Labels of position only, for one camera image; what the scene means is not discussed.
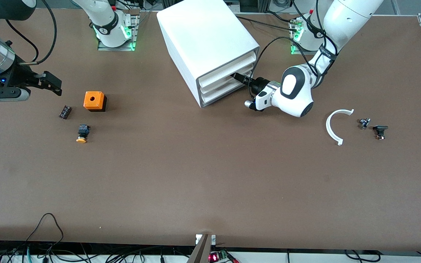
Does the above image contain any white plastic drawer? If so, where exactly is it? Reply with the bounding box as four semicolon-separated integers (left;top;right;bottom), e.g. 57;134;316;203
201;75;253;106
200;63;255;96
198;51;258;88

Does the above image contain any white drawer cabinet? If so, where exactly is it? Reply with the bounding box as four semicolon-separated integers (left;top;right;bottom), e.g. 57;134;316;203
156;0;261;108

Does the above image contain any orange-capped push button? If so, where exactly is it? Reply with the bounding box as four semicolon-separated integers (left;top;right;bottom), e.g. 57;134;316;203
76;124;91;144

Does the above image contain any orange box with hole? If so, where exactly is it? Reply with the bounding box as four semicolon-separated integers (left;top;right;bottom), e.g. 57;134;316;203
83;91;108;113

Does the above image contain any circuit board with red display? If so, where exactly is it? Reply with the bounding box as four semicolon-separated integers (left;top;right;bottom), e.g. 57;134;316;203
208;250;239;263

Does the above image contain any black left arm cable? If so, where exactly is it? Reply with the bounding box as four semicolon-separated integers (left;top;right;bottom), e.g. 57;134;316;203
251;36;339;79

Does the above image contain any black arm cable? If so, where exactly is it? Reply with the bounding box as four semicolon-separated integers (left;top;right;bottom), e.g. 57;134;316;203
5;0;57;66
251;36;339;79

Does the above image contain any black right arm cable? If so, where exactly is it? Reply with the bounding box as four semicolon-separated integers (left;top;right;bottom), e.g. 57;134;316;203
5;0;57;66

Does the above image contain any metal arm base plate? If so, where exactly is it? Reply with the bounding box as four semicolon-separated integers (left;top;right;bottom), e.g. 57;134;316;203
289;16;308;55
97;14;140;52

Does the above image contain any black cable on table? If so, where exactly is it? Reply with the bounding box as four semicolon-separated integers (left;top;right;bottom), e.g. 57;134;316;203
234;15;300;33

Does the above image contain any white half-ring clamp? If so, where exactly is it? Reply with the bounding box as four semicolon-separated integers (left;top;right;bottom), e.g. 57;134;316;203
326;108;355;146

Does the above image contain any black flat-cap switch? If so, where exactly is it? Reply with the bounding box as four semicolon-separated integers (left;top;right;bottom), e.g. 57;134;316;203
373;125;389;141

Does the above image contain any looped black cable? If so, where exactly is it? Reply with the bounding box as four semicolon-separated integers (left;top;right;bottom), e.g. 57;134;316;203
25;213;64;244

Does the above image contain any white mounting bracket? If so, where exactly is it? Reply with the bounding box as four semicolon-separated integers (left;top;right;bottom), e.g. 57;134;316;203
195;234;217;245

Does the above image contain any black cable bundle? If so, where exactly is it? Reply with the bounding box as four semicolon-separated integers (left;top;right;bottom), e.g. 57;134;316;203
0;239;196;263
343;249;382;263

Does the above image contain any aluminium profile post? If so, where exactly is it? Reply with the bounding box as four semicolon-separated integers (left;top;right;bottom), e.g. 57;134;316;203
186;234;213;263

